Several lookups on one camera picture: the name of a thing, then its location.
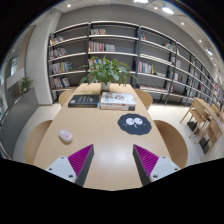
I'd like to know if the wooden chair far right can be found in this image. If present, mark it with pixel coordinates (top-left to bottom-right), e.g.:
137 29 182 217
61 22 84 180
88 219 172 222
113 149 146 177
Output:
135 89 153 109

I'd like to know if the stack of white-red books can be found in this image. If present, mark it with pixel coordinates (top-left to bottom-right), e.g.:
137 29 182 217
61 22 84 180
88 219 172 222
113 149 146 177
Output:
100 92 136 111

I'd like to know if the dark cartoon-face mouse pad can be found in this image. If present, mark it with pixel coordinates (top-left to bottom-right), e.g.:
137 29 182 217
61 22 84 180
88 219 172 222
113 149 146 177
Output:
118 113 152 135

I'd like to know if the green potted plant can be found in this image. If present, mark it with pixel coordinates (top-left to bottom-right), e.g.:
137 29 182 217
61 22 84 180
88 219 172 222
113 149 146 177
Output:
79 57 136 92

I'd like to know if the small plant at left wall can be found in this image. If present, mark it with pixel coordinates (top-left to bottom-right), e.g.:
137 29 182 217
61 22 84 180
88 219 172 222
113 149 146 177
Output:
20 77 32 94

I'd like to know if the large grey bookshelf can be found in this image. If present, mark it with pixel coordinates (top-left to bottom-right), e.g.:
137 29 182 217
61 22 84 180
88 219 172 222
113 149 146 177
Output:
48 21 223 105

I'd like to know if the wooden chair far left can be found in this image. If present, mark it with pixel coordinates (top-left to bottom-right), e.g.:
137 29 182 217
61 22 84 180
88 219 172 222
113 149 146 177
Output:
58 89 74 106

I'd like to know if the wooden chair near right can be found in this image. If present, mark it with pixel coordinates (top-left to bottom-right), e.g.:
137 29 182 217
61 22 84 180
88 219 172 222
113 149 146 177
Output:
154 120 188 169

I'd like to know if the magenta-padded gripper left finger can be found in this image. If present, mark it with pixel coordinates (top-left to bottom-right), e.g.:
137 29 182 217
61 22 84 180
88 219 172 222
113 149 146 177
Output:
46 145 94 186

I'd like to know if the wooden chair near left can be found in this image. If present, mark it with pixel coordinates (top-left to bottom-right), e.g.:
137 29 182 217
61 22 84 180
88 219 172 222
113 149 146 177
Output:
24 120 52 164

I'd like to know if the wooden chair by side table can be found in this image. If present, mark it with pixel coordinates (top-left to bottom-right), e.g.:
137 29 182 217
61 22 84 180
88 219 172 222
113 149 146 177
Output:
185 98 210 137

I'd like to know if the white and pink computer mouse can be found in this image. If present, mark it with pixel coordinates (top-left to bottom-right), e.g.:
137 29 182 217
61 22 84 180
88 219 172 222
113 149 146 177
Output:
58 129 73 144

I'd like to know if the black book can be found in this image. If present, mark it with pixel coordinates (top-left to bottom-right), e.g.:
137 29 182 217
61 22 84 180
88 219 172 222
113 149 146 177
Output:
68 95 99 108

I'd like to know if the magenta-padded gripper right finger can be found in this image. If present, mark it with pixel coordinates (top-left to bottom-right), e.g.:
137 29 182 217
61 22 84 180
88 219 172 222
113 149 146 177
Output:
133 144 180 186

